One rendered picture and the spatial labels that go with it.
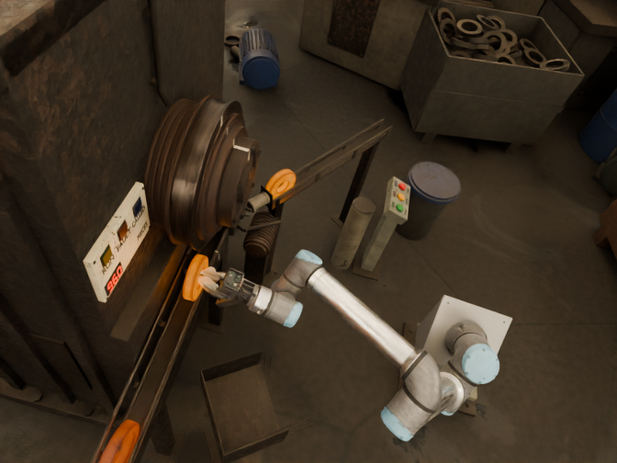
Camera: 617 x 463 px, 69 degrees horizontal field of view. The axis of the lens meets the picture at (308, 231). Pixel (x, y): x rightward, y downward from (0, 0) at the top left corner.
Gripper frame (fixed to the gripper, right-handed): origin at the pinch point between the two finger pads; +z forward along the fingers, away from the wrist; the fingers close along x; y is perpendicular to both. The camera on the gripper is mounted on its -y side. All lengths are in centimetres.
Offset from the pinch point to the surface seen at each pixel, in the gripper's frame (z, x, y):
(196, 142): 16.0, -9.7, 44.9
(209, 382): -19.8, 24.3, -18.9
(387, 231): -81, -83, -24
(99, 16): 38, 4, 76
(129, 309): 13.2, 19.1, -1.1
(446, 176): -108, -134, -11
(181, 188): 14.3, -0.3, 36.7
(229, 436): -31, 38, -17
